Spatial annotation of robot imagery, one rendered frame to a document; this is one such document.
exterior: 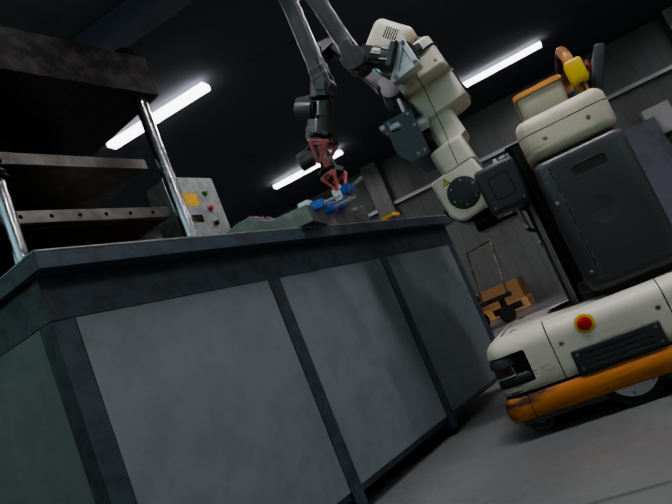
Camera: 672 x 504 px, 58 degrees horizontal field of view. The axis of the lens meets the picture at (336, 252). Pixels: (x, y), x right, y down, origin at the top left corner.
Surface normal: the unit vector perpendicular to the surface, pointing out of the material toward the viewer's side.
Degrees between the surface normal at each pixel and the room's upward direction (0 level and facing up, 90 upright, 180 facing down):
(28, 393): 90
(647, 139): 76
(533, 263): 90
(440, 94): 90
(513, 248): 90
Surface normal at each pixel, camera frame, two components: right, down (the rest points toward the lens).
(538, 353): -0.36, -0.01
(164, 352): 0.75, -0.40
